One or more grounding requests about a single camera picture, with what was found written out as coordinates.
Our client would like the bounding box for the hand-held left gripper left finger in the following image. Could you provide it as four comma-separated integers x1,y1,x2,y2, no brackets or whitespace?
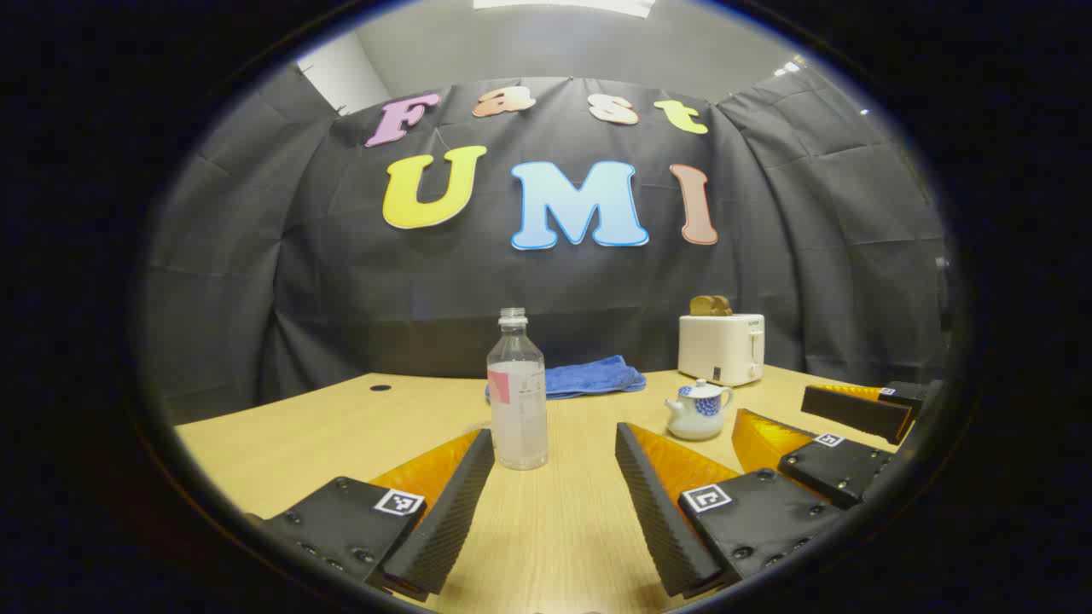
246,428,497,600

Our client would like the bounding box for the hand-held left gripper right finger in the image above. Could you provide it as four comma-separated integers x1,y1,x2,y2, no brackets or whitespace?
614,422,847,600

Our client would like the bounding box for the white blue-flowered teacup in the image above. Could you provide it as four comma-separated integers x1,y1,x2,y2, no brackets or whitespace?
665,388,735,442

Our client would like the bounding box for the clear plastic water bottle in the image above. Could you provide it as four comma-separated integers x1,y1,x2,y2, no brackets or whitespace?
485,307,549,472

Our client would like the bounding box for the white toaster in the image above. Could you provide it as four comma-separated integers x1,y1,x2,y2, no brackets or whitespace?
677,313,766,388

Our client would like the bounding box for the blue folded towel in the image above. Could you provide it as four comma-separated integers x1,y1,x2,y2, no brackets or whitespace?
485,355,648,403

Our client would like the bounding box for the ceiling light panel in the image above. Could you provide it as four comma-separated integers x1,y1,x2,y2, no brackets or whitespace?
472,0,658,19

